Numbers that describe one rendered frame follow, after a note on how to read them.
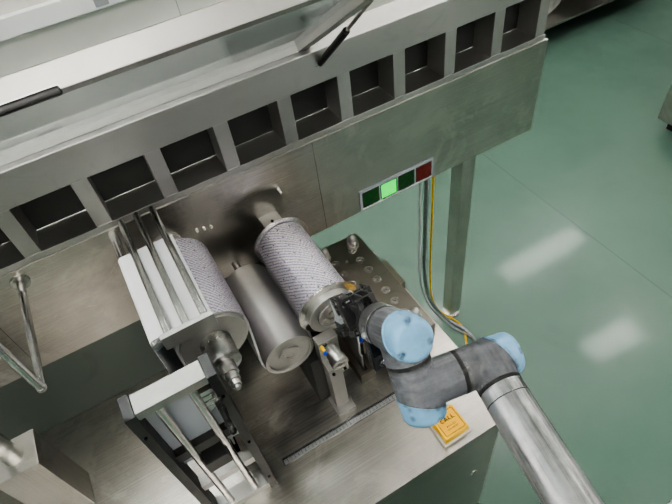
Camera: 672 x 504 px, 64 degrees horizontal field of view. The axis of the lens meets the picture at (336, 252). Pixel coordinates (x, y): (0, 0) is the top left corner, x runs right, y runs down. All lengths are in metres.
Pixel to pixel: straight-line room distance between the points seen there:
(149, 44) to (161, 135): 0.54
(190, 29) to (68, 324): 0.92
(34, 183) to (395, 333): 0.74
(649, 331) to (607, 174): 1.09
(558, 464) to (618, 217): 2.53
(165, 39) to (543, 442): 0.73
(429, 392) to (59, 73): 0.67
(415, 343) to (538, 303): 1.99
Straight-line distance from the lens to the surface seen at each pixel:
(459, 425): 1.42
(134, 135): 1.16
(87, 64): 0.64
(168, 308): 1.06
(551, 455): 0.88
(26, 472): 1.36
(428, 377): 0.89
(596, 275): 2.99
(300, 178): 1.36
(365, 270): 1.55
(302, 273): 1.20
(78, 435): 1.67
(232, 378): 1.04
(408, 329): 0.83
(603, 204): 3.36
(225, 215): 1.33
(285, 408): 1.49
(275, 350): 1.20
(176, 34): 0.65
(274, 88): 1.21
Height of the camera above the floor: 2.22
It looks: 48 degrees down
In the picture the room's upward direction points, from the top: 10 degrees counter-clockwise
